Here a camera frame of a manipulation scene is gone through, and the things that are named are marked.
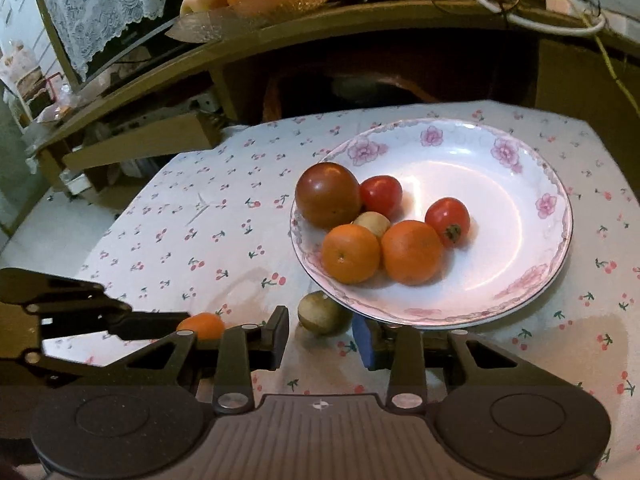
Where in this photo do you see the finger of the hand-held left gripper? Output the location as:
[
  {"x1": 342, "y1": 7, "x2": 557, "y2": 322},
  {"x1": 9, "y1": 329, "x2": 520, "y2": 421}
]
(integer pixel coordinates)
[
  {"x1": 0, "y1": 347, "x2": 96, "y2": 386},
  {"x1": 0, "y1": 267, "x2": 188, "y2": 341}
]

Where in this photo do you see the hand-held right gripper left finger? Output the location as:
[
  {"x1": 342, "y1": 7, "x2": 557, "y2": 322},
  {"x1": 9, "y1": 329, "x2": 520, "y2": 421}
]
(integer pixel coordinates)
[{"x1": 80, "y1": 306, "x2": 291, "y2": 413}]

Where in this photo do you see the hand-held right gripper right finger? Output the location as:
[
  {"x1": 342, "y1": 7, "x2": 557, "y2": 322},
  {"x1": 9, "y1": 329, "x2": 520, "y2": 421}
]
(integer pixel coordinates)
[{"x1": 352, "y1": 316, "x2": 551, "y2": 411}]

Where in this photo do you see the brown kiwi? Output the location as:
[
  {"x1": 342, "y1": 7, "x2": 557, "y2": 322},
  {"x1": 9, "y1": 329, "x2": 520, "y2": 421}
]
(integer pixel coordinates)
[
  {"x1": 352, "y1": 211, "x2": 392, "y2": 238},
  {"x1": 297, "y1": 291, "x2": 353, "y2": 336}
]

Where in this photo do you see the small orange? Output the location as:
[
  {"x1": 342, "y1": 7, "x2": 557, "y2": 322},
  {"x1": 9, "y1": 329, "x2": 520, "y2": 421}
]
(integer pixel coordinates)
[
  {"x1": 381, "y1": 220, "x2": 445, "y2": 286},
  {"x1": 321, "y1": 223, "x2": 382, "y2": 284},
  {"x1": 176, "y1": 312, "x2": 227, "y2": 341}
]

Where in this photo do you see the large dark red tomato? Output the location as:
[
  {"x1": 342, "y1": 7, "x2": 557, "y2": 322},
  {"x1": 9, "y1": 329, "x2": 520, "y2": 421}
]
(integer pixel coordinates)
[{"x1": 295, "y1": 162, "x2": 362, "y2": 229}]

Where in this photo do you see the white floral plate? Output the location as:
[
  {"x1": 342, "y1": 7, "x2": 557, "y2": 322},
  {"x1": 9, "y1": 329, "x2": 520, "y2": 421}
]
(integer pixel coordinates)
[{"x1": 290, "y1": 118, "x2": 573, "y2": 331}]

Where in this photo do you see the cherry print tablecloth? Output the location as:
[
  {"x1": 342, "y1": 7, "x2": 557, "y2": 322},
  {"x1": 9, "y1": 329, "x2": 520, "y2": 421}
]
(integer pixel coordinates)
[{"x1": 0, "y1": 100, "x2": 640, "y2": 480}]

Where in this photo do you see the wooden television cabinet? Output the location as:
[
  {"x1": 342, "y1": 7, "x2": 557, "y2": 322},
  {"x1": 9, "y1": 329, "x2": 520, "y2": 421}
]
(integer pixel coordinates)
[{"x1": 20, "y1": 0, "x2": 640, "y2": 201}]

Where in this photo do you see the clear plastic bag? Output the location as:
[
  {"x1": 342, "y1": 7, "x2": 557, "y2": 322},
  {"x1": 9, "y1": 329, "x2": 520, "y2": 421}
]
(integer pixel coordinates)
[{"x1": 32, "y1": 87, "x2": 83, "y2": 123}]

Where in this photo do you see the black curved television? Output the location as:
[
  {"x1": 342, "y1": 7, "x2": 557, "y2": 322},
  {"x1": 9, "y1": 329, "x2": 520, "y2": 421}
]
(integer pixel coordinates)
[{"x1": 35, "y1": 0, "x2": 201, "y2": 86}]

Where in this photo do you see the white lace cloth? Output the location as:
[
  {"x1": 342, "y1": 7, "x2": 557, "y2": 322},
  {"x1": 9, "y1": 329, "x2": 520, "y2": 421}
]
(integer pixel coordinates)
[{"x1": 40, "y1": 0, "x2": 166, "y2": 78}]

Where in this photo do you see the glass fruit dish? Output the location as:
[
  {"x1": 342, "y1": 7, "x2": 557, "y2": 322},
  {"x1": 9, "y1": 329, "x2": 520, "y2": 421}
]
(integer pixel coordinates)
[{"x1": 165, "y1": 0, "x2": 341, "y2": 43}]

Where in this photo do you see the white cable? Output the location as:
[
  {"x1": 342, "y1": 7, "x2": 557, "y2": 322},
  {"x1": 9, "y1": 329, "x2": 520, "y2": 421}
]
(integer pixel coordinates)
[{"x1": 447, "y1": 0, "x2": 608, "y2": 37}]

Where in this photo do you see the yellow cable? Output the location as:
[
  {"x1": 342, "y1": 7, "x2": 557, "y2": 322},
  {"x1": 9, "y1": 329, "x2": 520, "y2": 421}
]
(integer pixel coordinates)
[{"x1": 550, "y1": 0, "x2": 640, "y2": 106}]

